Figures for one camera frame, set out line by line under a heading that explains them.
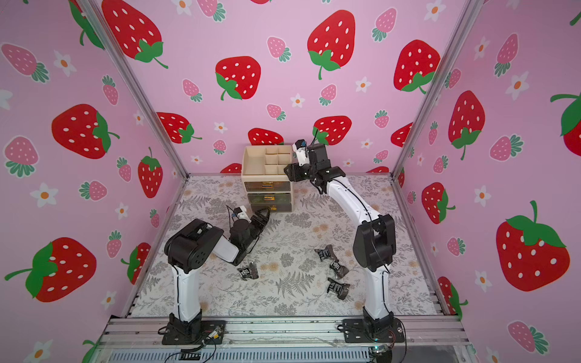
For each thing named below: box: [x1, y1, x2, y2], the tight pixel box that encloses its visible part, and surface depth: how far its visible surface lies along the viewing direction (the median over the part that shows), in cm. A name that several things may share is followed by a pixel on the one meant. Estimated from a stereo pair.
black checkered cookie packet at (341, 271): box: [329, 259, 350, 279], surface depth 89 cm
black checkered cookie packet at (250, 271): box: [236, 261, 260, 281], surface depth 88 cm
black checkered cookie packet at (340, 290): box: [326, 277, 351, 301], surface depth 83 cm
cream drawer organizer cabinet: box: [241, 145, 293, 213], surface depth 95 cm
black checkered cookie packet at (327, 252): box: [313, 244, 338, 262], surface depth 93 cm
